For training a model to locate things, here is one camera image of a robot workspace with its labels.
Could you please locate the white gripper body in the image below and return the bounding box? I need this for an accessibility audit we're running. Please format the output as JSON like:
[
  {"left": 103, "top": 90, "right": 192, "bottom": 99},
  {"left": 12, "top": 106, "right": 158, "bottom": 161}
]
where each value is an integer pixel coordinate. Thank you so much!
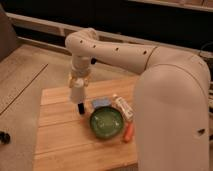
[{"left": 68, "top": 56, "right": 91, "bottom": 88}]

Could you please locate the white ceramic cup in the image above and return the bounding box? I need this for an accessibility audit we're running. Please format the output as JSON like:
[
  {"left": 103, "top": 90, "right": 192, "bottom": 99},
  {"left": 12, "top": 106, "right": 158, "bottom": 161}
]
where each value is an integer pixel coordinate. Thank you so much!
[{"left": 70, "top": 78, "right": 85, "bottom": 104}]

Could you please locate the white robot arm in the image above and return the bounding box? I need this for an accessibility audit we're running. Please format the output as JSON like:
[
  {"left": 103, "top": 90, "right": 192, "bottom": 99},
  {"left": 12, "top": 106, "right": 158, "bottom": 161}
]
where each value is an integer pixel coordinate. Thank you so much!
[{"left": 65, "top": 28, "right": 211, "bottom": 171}]

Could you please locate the blue sponge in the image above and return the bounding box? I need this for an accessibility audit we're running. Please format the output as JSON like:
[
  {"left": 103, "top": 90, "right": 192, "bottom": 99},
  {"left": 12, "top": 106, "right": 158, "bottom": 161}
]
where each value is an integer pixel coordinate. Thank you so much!
[{"left": 92, "top": 98, "right": 111, "bottom": 108}]

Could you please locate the white tube package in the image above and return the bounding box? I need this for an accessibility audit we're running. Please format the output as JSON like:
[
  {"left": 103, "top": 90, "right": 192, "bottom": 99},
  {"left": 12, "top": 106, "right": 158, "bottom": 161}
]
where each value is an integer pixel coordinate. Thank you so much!
[{"left": 113, "top": 94, "right": 134, "bottom": 122}]

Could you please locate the green bowl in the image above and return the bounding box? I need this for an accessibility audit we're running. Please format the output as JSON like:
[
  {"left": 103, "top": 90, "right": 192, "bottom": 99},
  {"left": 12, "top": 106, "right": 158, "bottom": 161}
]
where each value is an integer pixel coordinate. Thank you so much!
[{"left": 89, "top": 106, "right": 124, "bottom": 139}]

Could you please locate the wooden board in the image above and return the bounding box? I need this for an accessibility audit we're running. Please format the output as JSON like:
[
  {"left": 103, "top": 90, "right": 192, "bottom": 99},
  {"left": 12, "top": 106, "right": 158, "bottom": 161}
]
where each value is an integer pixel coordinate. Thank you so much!
[{"left": 33, "top": 77, "right": 137, "bottom": 171}]

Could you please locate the orange carrot toy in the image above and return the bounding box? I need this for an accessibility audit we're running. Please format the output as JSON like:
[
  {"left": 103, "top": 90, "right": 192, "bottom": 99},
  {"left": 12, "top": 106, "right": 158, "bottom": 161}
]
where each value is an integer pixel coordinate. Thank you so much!
[{"left": 124, "top": 123, "right": 134, "bottom": 142}]

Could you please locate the black object on floor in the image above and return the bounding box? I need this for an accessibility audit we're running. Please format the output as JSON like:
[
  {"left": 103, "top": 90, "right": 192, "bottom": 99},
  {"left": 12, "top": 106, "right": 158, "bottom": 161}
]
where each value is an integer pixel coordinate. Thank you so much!
[{"left": 0, "top": 131, "right": 10, "bottom": 144}]

